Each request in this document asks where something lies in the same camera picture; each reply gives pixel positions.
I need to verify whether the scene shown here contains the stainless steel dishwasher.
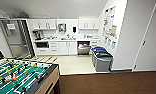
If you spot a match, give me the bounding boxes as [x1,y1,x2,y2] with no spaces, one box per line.
[76,39,93,56]

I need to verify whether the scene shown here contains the white two-door base cabinet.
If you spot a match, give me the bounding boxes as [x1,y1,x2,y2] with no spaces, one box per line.
[58,40,79,56]

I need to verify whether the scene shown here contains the white drawer unit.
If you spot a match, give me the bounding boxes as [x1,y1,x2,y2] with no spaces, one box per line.
[90,37,102,50]
[34,40,60,57]

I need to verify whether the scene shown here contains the grey bin blue lid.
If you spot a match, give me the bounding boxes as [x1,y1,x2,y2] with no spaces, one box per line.
[90,45,108,65]

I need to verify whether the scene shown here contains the grey bin green lid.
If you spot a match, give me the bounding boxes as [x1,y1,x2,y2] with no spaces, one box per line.
[91,49,111,70]

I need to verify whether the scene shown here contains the grey bin black lid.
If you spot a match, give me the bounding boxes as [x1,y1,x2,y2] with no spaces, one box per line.
[93,54,114,73]

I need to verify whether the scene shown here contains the built-in black microwave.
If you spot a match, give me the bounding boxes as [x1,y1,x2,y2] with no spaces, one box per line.
[35,41,50,49]

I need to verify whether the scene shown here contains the cork notice board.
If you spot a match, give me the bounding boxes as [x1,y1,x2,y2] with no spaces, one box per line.
[110,25,118,37]

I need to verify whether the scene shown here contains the coffee machine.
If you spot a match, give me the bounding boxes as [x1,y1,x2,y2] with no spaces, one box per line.
[32,29,44,42]

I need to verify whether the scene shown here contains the stainless steel refrigerator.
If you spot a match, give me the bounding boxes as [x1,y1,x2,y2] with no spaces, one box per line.
[0,17,37,60]

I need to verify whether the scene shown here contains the green foosball table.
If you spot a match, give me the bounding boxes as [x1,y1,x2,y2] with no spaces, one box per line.
[0,54,61,94]

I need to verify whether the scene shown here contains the grey bundle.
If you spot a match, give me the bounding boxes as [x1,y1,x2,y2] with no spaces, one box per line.
[8,11,30,20]

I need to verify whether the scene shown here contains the white room door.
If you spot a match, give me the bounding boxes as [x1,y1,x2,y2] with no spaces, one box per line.
[131,0,156,72]

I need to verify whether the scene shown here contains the small paper wall notice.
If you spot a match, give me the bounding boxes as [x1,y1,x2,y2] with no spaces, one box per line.
[103,36,109,45]
[111,40,118,51]
[107,38,113,48]

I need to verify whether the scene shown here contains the large colourful wall poster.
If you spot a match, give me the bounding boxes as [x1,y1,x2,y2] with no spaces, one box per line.
[101,5,119,41]

